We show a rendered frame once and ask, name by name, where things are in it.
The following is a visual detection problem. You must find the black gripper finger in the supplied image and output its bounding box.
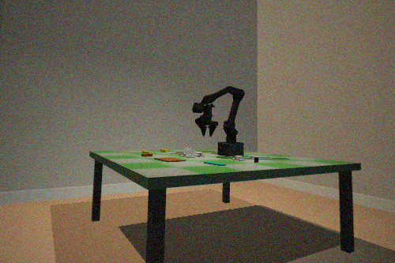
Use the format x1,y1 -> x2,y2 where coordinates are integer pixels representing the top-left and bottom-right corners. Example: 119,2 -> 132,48
208,126 -> 217,137
199,126 -> 207,136

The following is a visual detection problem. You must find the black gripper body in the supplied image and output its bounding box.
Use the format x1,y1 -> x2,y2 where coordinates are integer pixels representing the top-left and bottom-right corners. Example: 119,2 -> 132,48
197,113 -> 218,126

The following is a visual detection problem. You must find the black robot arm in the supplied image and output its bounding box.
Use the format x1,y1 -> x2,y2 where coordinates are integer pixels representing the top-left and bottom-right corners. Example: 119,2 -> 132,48
193,86 -> 245,144

